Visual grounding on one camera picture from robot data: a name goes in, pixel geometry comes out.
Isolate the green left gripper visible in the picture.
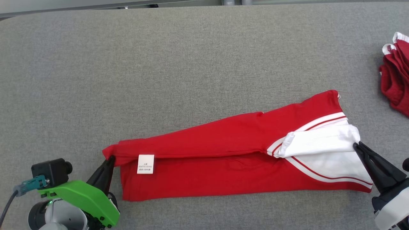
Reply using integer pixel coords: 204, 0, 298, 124
38, 155, 120, 228

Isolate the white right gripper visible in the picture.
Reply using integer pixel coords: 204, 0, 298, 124
353, 142, 409, 230

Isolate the red shorts white hem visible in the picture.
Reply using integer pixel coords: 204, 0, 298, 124
379, 32, 409, 117

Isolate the red and white shirt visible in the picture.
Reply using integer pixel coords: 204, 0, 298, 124
102, 90, 374, 202

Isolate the grey fabric sofa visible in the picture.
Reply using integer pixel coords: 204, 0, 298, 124
0, 3, 409, 230

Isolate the grey metal rail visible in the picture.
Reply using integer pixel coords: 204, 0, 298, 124
0, 0, 224, 18

